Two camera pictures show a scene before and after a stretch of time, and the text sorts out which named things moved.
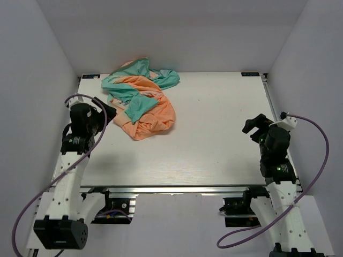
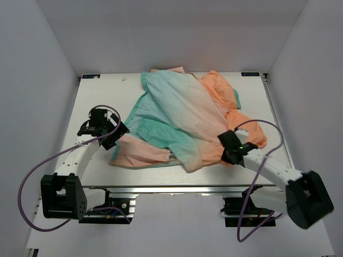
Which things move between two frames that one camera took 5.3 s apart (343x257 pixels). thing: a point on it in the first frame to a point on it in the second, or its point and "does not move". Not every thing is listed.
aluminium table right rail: (265, 76) does not move
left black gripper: (99, 115) to (109, 143)
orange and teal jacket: (142, 110) to (177, 116)
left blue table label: (90, 76) does not move
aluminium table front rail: (221, 189) does not move
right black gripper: (258, 122) to (225, 159)
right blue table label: (250, 74) does not move
